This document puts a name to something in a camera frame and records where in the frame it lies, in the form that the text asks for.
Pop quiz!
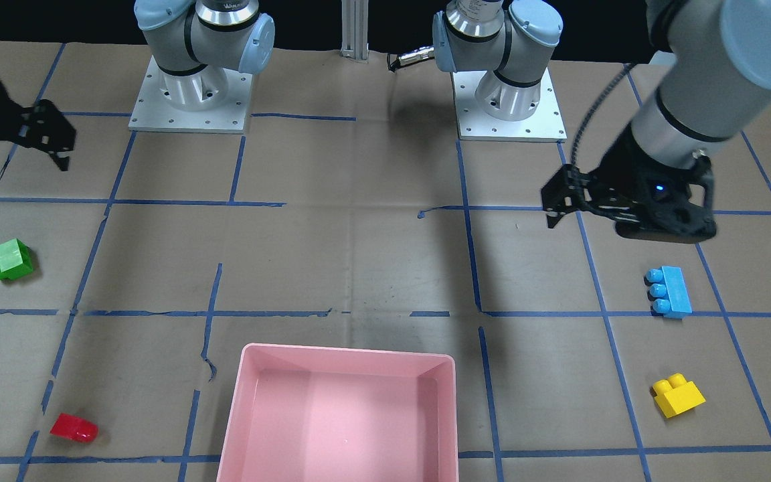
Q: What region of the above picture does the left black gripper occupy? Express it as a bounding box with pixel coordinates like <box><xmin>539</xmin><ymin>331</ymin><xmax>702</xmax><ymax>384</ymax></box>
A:
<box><xmin>541</xmin><ymin>127</ymin><xmax>718</xmax><ymax>243</ymax></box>

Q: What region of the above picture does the blue toy block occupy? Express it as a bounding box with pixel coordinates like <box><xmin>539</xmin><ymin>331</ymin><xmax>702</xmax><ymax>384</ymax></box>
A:
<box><xmin>645</xmin><ymin>266</ymin><xmax>693</xmax><ymax>319</ymax></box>

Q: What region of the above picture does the green toy block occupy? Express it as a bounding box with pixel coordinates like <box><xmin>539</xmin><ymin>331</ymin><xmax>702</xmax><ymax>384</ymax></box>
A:
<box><xmin>0</xmin><ymin>238</ymin><xmax>35</xmax><ymax>280</ymax></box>

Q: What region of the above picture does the yellow toy block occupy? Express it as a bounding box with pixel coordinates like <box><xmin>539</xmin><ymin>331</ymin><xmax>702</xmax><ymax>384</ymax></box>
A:
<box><xmin>651</xmin><ymin>373</ymin><xmax>706</xmax><ymax>419</ymax></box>

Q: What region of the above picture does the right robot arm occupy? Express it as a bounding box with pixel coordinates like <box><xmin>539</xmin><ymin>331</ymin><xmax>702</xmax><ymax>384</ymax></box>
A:
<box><xmin>0</xmin><ymin>1</ymin><xmax>275</xmax><ymax>171</ymax></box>

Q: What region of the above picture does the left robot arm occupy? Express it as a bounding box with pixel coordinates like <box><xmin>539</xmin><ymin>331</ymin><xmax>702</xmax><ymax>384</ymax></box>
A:
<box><xmin>432</xmin><ymin>1</ymin><xmax>771</xmax><ymax>244</ymax></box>

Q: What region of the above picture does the pink plastic box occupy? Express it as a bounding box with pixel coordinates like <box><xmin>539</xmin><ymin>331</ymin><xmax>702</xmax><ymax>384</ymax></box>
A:
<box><xmin>217</xmin><ymin>343</ymin><xmax>459</xmax><ymax>481</ymax></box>

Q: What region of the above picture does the red toy block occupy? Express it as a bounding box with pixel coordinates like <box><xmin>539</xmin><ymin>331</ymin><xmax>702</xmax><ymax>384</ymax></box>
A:
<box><xmin>49</xmin><ymin>412</ymin><xmax>99</xmax><ymax>445</ymax></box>

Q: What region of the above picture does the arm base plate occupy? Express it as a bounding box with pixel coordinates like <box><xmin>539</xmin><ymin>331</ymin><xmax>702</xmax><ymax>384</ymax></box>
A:
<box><xmin>450</xmin><ymin>70</ymin><xmax>568</xmax><ymax>143</ymax></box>
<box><xmin>128</xmin><ymin>59</ymin><xmax>254</xmax><ymax>135</ymax></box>

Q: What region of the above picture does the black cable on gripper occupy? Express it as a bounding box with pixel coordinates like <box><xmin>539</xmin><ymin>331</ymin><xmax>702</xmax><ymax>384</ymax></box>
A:
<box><xmin>570</xmin><ymin>64</ymin><xmax>634</xmax><ymax>168</ymax></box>

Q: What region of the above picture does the aluminium frame post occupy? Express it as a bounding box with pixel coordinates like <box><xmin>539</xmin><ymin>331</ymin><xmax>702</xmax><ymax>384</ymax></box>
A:
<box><xmin>339</xmin><ymin>0</ymin><xmax>369</xmax><ymax>63</ymax></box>

